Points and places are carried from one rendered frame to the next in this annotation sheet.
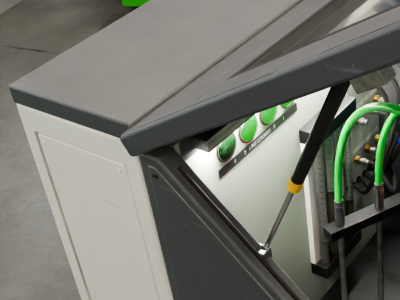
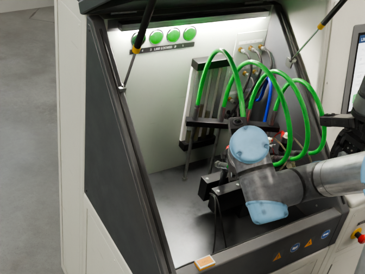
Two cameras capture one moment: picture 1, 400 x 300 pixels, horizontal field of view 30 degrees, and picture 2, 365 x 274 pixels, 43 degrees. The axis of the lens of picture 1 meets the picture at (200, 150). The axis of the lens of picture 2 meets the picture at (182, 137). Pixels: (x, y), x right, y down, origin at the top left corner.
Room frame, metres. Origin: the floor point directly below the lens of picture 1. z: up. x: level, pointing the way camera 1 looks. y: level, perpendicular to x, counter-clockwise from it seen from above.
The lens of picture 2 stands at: (-0.25, -0.43, 1.95)
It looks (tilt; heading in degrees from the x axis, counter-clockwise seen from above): 35 degrees down; 10
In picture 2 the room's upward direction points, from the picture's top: 9 degrees clockwise
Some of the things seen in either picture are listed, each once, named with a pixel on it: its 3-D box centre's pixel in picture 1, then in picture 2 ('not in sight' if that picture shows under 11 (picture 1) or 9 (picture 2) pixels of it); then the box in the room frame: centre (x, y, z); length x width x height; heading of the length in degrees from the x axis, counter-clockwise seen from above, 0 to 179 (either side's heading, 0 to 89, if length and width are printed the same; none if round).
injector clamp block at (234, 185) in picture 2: not in sight; (246, 189); (1.03, -0.46, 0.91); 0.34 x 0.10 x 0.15; 136
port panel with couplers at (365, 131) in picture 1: (369, 109); (245, 73); (1.30, -0.36, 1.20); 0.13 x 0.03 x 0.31; 136
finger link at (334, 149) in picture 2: not in sight; (339, 148); (0.81, -0.66, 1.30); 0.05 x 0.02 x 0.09; 136
